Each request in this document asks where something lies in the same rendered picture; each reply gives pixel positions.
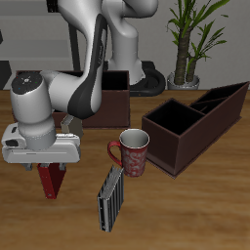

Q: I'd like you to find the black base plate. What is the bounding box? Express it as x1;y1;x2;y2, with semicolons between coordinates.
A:
103;60;167;98

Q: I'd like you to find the red patterned mug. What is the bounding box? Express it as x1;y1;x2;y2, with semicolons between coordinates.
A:
106;128;151;178

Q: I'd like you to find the dark brown desk caddy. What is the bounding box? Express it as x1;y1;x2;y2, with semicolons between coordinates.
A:
15;69;132;129
141;80;250;180

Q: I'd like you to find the green pot plant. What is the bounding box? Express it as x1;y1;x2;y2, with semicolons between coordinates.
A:
166;0;230;92

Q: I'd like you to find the black striped book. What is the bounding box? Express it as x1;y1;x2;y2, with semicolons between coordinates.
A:
96;164;126;233

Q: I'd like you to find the grey-beige book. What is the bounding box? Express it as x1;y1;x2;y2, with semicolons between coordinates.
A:
60;113;85;139

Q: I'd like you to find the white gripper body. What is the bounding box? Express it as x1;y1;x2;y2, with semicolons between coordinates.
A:
2;133;82;165

